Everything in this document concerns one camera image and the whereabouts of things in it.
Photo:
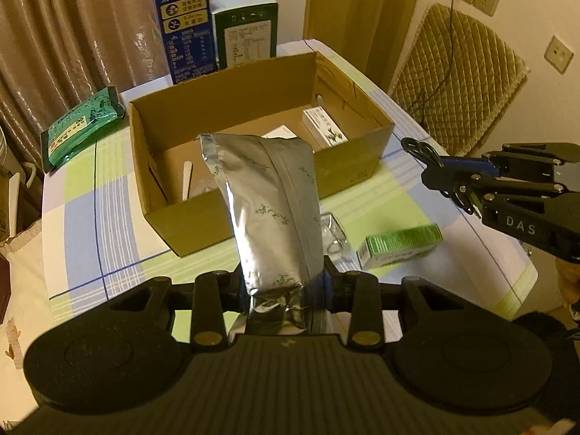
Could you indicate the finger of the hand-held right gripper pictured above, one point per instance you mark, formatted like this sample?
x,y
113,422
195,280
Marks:
x,y
471,166
453,183

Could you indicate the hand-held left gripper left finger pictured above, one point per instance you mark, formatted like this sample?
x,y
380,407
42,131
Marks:
x,y
233,287

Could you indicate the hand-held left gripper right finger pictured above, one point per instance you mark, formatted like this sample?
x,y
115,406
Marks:
x,y
330,287

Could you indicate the black scissors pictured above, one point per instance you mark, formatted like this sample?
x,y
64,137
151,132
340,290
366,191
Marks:
x,y
419,148

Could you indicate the brown cardboard box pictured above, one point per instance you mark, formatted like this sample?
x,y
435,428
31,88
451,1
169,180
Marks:
x,y
190,231

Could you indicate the silver foil pouch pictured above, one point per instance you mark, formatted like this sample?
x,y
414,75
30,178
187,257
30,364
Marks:
x,y
267,217

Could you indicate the checked cloth desktop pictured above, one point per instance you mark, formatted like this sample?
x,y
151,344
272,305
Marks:
x,y
113,217

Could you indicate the clear plastic wrapper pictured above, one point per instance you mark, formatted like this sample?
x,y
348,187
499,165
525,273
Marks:
x,y
334,238

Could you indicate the small green box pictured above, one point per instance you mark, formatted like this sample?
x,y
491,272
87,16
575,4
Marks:
x,y
401,245

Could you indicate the quilted beige chair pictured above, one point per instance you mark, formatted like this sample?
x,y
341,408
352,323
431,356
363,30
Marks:
x,y
457,77

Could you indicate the small white medicine box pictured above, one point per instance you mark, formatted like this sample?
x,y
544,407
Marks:
x,y
324,127

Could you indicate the yellow wooden door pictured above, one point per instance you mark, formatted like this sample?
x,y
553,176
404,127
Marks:
x,y
362,13

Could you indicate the green tea packet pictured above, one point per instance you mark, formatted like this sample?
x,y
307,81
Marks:
x,y
81,127

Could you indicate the dark wooden furniture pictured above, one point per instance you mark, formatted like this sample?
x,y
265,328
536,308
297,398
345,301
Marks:
x,y
4,287

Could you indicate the white cardboard hanger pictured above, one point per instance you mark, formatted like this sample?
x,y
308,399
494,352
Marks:
x,y
25,174

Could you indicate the green and white carton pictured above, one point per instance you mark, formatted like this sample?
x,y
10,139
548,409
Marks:
x,y
244,31

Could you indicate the blue milk carton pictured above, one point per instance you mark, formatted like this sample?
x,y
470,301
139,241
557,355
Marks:
x,y
185,27

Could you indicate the beige curtain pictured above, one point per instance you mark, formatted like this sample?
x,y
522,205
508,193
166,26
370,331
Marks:
x,y
68,31

